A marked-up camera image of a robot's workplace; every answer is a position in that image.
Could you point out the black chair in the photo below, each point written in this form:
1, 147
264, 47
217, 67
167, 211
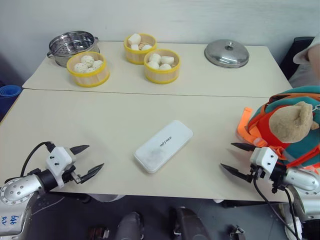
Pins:
291, 60

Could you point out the teal orange bear backpack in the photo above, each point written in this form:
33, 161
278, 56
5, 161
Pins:
277, 102

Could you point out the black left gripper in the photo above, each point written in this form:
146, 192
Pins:
68, 176

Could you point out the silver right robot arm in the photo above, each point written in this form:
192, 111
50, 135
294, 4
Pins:
300, 178

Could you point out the black rounded shape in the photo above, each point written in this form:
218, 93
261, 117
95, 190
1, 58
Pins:
190, 223

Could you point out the bamboo steamer with round buns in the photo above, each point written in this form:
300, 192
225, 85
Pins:
160, 75

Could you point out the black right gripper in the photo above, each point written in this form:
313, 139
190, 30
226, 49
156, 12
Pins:
257, 173

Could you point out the bamboo steamer with speckled buns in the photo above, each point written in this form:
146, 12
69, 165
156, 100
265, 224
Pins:
87, 78

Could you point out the white cut steamed bun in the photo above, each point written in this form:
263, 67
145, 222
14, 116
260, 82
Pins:
146, 47
134, 39
135, 47

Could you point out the person in light clothing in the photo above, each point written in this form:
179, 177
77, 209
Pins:
313, 56

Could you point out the speckled white bun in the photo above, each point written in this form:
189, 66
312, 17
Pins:
91, 70
98, 64
80, 68
87, 60

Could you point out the blue rolled foam mat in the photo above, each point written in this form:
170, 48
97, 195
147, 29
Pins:
8, 92

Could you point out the stainless steel steamer pot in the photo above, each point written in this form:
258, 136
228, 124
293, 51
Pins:
67, 42

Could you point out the white plastic case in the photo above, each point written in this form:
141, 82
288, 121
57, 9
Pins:
162, 147

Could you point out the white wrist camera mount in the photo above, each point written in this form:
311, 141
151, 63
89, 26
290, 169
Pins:
265, 158
58, 158

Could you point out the dark grey rounded shape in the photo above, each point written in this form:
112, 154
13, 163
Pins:
130, 226

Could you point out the stainless steel pot lid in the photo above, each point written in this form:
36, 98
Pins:
226, 55

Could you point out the plain white round bun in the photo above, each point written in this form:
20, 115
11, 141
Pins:
153, 65
167, 60
165, 67
155, 57

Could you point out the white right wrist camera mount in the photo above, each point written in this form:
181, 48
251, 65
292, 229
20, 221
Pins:
265, 158

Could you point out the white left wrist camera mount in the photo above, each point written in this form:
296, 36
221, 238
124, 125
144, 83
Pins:
58, 158

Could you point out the bamboo steamer with cut buns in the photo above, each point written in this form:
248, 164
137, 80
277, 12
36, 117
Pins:
135, 56

